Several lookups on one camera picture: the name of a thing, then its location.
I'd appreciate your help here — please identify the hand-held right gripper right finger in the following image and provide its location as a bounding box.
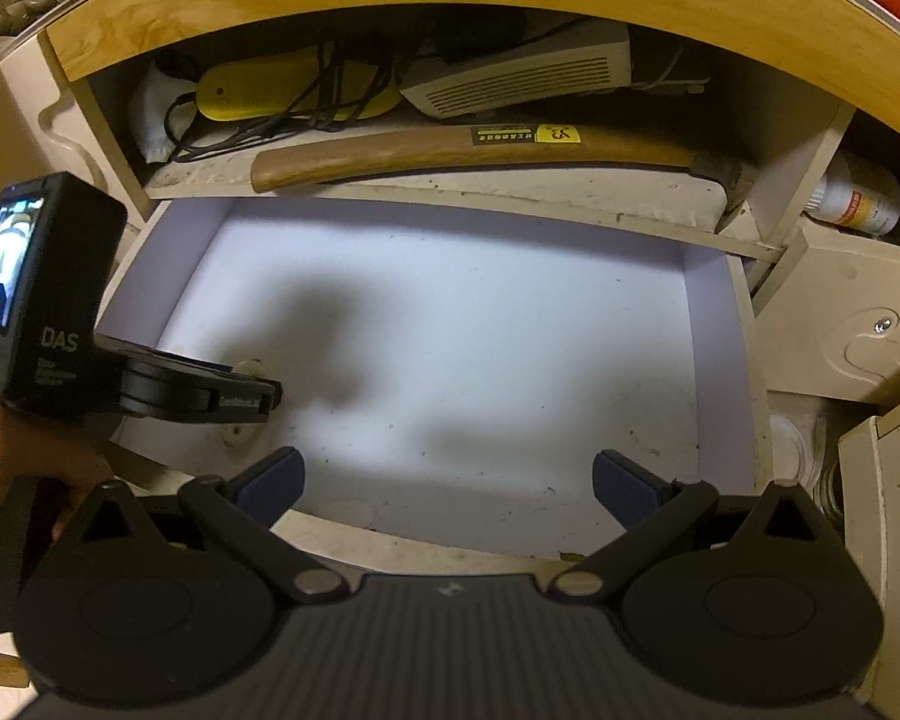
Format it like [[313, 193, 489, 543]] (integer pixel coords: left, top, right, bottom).
[[547, 450, 833, 608]]

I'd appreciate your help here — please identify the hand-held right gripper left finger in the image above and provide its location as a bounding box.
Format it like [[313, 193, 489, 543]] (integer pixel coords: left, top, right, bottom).
[[64, 447, 350, 608]]

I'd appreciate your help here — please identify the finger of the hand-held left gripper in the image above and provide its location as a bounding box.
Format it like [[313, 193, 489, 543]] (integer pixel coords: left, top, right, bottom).
[[210, 369, 283, 425]]

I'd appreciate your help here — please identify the large cream drawer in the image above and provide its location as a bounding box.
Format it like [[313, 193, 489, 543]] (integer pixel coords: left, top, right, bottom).
[[94, 195, 777, 563]]

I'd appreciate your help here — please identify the small cream drawer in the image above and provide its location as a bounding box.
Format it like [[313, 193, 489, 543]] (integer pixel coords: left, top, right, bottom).
[[757, 229, 900, 410]]

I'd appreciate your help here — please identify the person's left hand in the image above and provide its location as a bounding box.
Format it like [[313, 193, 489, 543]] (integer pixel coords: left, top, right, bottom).
[[0, 405, 117, 541]]

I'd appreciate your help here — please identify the white cloth bag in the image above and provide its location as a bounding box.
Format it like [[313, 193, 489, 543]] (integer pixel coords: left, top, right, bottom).
[[131, 64, 200, 164]]

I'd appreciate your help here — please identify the cream side cabinet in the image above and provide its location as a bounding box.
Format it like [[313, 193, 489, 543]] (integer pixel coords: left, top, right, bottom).
[[836, 390, 900, 720]]

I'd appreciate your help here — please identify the yellow plastic device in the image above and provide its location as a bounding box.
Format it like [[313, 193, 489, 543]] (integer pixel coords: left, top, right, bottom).
[[195, 45, 402, 122]]

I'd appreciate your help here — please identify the white pill bottle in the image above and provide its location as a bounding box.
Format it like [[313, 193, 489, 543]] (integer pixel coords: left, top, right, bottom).
[[806, 172, 900, 235]]

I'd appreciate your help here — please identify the white vented box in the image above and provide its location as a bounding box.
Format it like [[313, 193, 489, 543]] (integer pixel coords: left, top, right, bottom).
[[401, 19, 632, 121]]

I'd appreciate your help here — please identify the white plastic ring lid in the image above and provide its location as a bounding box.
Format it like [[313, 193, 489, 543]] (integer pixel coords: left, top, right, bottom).
[[769, 412, 826, 482]]

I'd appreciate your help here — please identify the wooden handle hammer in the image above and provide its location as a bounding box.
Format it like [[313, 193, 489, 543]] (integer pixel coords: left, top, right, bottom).
[[251, 124, 755, 207]]

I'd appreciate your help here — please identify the black cable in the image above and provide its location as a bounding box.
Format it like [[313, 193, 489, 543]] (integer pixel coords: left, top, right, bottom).
[[161, 30, 406, 162]]

